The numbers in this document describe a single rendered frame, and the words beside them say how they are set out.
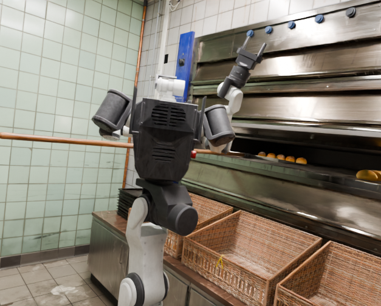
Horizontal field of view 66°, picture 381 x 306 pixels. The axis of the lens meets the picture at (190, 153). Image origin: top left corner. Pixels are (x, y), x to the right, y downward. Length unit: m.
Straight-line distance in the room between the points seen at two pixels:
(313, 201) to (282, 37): 1.02
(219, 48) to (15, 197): 2.05
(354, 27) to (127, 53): 2.09
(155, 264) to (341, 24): 1.54
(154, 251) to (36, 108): 1.86
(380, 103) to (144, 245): 1.28
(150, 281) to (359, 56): 1.47
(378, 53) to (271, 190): 0.92
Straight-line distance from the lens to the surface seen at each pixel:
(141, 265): 1.30
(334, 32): 1.90
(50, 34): 2.91
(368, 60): 1.76
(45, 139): 1.54
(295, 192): 1.83
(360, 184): 1.68
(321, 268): 1.72
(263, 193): 1.92
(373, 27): 1.83
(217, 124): 1.21
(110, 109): 1.20
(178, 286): 1.74
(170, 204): 1.11
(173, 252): 1.81
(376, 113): 1.68
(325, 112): 1.77
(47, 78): 2.85
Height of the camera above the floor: 1.28
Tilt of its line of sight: 3 degrees down
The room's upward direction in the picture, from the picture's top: 7 degrees clockwise
